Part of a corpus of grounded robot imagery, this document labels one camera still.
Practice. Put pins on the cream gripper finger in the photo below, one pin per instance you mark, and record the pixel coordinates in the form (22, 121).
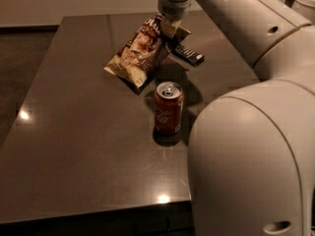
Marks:
(169, 27)

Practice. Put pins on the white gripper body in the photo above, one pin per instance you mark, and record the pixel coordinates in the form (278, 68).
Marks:
(174, 7)

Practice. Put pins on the brown chip bag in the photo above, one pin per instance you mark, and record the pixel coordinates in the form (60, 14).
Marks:
(144, 51)

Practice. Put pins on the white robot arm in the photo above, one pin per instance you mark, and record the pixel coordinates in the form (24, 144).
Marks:
(251, 152)

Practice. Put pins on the black chocolate rxbar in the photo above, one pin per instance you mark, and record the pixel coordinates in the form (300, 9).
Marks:
(188, 55)

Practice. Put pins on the red cola can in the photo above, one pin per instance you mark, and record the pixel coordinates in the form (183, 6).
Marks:
(169, 98)

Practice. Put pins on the white cup with lid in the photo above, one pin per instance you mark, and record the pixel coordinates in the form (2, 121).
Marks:
(306, 8)

